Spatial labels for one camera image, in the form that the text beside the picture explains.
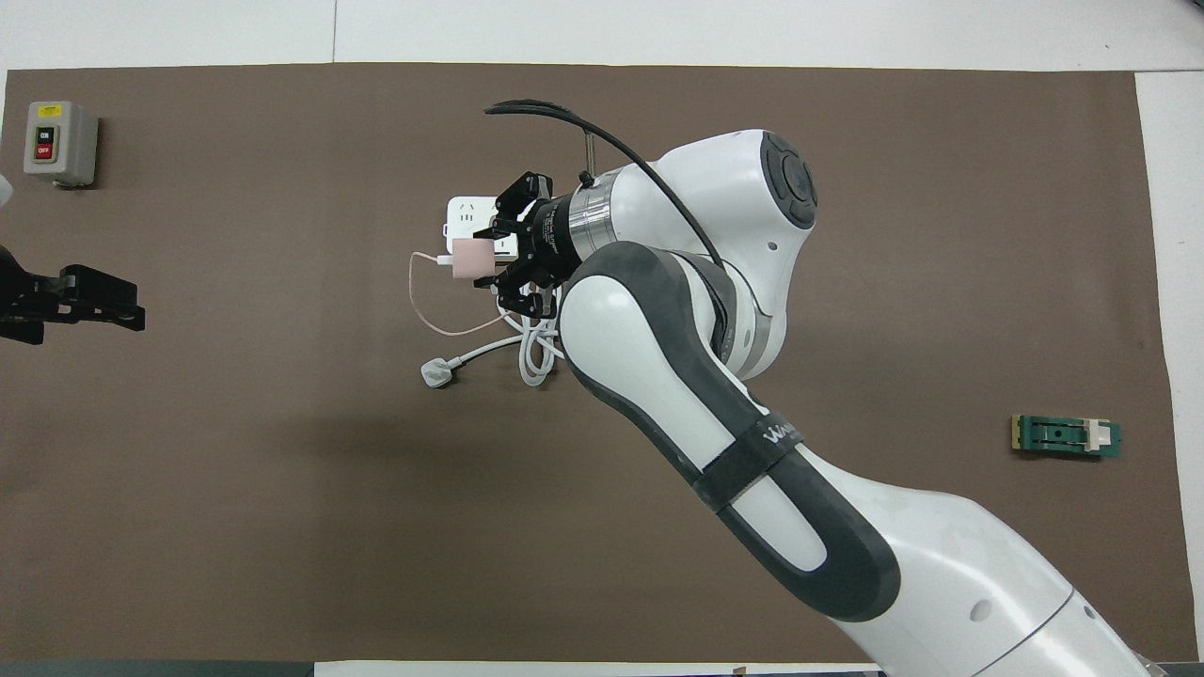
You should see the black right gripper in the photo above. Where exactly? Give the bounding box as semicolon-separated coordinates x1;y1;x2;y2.
475;172;579;319

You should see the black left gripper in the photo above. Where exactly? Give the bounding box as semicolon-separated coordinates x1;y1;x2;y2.
0;246;147;344

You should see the pink charger adapter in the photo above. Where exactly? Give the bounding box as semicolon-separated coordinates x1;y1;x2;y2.
451;238;497;280

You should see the pink charging cable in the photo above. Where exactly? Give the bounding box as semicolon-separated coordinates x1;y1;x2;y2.
409;252;514;338

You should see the white power strip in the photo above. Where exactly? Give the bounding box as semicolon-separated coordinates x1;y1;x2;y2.
444;195;520;260

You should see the brown table mat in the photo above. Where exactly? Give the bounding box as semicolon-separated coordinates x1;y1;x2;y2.
0;63;1197;664

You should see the green fixture block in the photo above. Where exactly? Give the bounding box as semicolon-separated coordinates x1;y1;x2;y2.
1011;415;1122;460

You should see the white power strip cord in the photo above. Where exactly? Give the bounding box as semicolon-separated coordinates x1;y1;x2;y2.
420;301;565;388

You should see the grey on-off switch box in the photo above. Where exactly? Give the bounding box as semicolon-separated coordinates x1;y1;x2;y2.
24;101;100;188

